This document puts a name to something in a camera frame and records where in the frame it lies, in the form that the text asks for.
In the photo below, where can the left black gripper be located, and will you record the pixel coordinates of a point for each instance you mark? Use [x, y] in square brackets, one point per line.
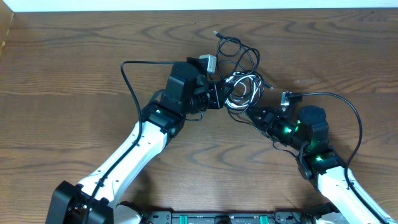
[216, 95]

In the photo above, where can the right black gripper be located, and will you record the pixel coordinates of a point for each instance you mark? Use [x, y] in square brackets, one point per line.
[262, 117]

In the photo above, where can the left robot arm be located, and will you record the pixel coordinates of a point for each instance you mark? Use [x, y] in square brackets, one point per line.
[96, 198]

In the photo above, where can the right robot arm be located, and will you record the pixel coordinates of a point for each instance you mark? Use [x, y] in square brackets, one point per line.
[319, 163]

